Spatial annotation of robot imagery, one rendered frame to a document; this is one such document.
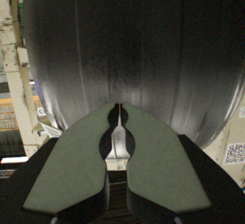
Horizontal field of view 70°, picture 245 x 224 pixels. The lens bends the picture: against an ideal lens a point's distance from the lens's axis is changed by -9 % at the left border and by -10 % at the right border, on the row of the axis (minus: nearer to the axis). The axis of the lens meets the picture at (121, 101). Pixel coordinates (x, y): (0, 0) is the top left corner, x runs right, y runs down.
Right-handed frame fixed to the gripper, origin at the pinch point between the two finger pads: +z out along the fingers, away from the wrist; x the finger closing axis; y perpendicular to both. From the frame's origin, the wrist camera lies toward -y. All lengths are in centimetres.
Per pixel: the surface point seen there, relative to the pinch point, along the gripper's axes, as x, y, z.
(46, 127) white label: -11.3, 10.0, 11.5
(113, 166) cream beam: -5, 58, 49
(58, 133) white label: -9.5, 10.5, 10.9
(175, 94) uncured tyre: 6.0, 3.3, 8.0
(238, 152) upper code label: 32, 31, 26
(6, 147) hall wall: -705, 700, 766
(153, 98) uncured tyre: 3.5, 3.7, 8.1
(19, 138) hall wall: -614, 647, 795
